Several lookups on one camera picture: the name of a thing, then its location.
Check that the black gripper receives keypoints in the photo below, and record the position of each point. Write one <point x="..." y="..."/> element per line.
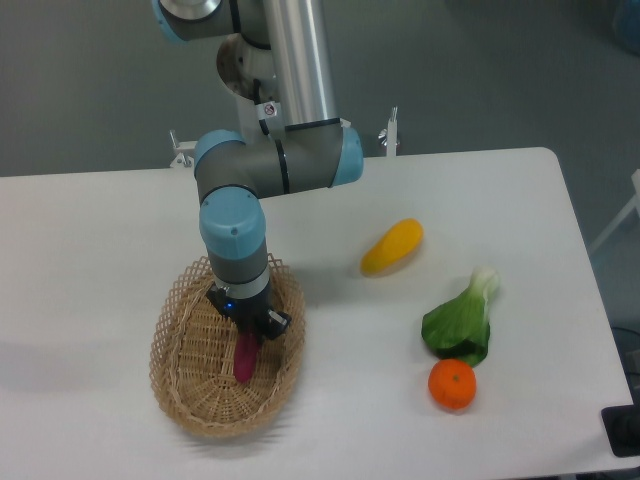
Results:
<point x="252" y="316"/>

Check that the purple sweet potato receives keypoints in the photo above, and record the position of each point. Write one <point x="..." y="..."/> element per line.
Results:
<point x="245" y="358"/>

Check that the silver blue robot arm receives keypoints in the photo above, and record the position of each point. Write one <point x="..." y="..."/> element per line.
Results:
<point x="277" y="54"/>

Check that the woven wicker basket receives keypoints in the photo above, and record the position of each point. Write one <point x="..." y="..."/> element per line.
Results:
<point x="192" y="358"/>

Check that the yellow mango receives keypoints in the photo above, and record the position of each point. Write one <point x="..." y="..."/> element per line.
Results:
<point x="401" y="241"/>

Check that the green bok choy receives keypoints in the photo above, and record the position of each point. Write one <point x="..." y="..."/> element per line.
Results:
<point x="460" y="328"/>

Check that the orange tangerine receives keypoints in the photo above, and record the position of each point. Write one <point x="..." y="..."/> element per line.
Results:
<point x="452" y="384"/>

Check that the black device at table edge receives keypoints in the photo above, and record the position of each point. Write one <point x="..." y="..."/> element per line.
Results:
<point x="622" y="428"/>

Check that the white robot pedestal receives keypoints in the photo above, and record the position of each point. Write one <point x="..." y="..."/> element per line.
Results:
<point x="248" y="74"/>

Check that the white furniture frame at right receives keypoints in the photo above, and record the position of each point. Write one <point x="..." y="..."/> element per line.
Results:
<point x="621" y="223"/>

